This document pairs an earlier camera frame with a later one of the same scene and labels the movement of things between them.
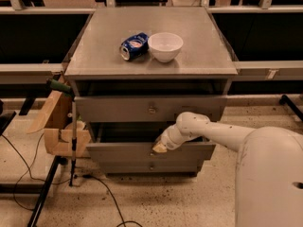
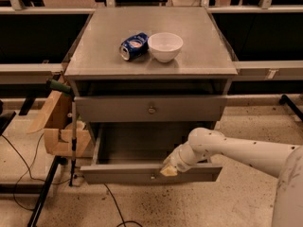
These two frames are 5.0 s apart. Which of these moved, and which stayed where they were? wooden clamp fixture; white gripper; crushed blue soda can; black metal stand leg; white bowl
Moved: white gripper
Stayed: white bowl; black metal stand leg; wooden clamp fixture; crushed blue soda can
